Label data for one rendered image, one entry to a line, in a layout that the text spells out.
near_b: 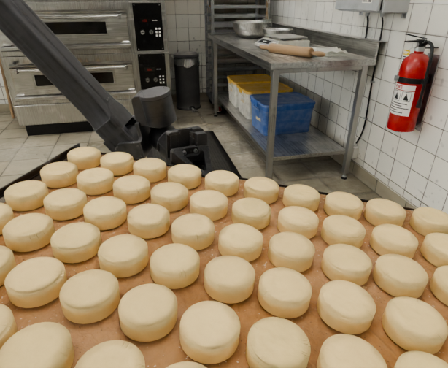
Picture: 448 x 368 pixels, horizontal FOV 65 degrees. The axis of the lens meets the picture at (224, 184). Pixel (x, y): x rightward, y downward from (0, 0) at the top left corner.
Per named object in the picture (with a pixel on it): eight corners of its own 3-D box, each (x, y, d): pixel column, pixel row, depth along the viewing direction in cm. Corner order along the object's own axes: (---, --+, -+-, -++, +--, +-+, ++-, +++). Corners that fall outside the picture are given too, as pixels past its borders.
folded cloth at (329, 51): (300, 50, 266) (300, 44, 264) (334, 50, 267) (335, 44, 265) (311, 56, 236) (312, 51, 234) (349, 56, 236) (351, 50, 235)
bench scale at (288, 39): (255, 46, 284) (255, 34, 280) (289, 44, 294) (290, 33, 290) (271, 51, 259) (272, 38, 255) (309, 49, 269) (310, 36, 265)
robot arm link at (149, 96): (134, 139, 75) (118, 160, 68) (118, 86, 69) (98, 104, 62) (188, 136, 73) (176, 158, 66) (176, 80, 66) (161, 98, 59)
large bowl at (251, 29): (227, 36, 361) (227, 20, 354) (263, 35, 369) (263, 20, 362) (237, 39, 327) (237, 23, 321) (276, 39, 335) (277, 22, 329)
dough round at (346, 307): (342, 344, 30) (348, 328, 29) (305, 303, 34) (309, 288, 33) (382, 323, 32) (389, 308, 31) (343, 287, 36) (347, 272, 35)
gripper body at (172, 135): (203, 181, 65) (187, 165, 71) (205, 128, 60) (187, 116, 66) (171, 188, 62) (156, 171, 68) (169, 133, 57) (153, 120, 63)
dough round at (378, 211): (406, 233, 45) (411, 220, 44) (365, 227, 46) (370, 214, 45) (397, 212, 50) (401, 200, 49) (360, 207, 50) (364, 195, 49)
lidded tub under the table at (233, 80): (225, 98, 391) (225, 74, 379) (265, 97, 400) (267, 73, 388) (233, 108, 358) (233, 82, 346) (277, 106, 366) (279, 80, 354)
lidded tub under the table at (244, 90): (234, 109, 356) (234, 82, 344) (278, 106, 366) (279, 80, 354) (245, 120, 323) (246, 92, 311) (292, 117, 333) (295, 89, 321)
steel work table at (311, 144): (210, 115, 417) (209, 24, 371) (268, 111, 431) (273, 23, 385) (263, 190, 253) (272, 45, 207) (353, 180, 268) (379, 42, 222)
